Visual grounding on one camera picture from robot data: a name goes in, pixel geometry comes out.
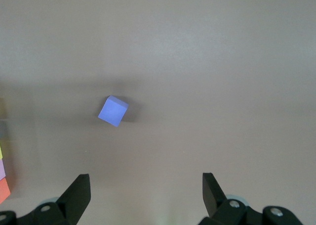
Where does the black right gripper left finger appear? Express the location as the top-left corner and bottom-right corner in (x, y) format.
(0, 174), (91, 225)

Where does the purple foam cube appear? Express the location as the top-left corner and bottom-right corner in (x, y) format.
(97, 95), (129, 128)

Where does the pink foam cube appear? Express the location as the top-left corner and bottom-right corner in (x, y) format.
(0, 158), (7, 181)

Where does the orange foam cube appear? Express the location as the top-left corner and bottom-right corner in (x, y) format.
(0, 178), (12, 205)

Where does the brown table mat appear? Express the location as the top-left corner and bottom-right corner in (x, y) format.
(0, 0), (316, 225)

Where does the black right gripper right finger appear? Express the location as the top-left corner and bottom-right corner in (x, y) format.
(198, 172), (304, 225)

